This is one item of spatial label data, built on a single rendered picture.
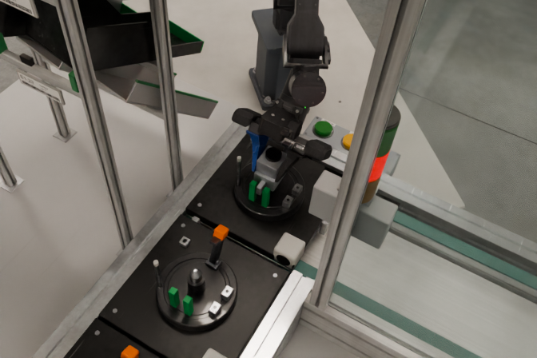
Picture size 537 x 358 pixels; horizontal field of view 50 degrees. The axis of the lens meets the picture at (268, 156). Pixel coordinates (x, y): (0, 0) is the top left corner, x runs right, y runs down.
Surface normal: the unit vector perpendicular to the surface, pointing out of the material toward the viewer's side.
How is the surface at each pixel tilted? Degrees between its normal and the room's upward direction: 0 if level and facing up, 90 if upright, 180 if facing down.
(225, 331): 0
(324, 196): 90
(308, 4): 55
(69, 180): 0
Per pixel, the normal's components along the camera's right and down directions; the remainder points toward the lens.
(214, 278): 0.06, -0.63
